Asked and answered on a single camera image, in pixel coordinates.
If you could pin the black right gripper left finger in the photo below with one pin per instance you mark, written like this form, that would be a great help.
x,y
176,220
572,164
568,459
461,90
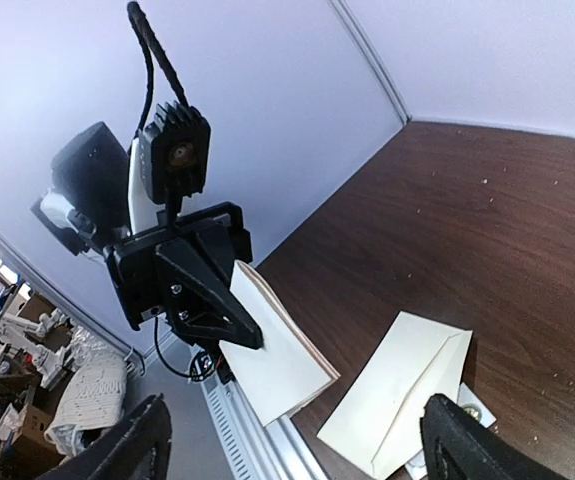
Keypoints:
x,y
137,447

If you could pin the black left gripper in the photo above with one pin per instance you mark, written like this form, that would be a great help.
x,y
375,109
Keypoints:
x,y
185,271

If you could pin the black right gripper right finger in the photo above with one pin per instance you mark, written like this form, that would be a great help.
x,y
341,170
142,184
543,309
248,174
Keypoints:
x,y
455,446

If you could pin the cream envelope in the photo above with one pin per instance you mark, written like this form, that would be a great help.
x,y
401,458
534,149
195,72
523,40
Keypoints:
x,y
376,426

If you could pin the lined stationery sheet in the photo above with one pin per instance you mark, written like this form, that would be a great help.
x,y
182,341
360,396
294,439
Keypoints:
x,y
288,371

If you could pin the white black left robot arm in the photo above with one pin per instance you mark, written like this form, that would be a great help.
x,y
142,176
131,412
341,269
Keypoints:
x,y
86,207

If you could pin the green round sticker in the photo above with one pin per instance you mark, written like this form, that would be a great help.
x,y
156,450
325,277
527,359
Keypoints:
x,y
474,411

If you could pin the white knitted cloth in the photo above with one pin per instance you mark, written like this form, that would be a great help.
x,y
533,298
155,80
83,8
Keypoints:
x,y
92,400

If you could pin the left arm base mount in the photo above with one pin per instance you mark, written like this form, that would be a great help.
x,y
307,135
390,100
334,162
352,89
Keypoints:
x,y
203,363

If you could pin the aluminium front rail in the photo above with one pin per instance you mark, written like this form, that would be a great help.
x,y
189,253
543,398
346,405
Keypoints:
x,y
254,451

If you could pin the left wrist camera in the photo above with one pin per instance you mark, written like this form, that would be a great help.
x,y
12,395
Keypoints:
x,y
175,147

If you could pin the aluminium frame post rear left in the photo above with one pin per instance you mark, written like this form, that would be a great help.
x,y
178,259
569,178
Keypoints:
x,y
370,54

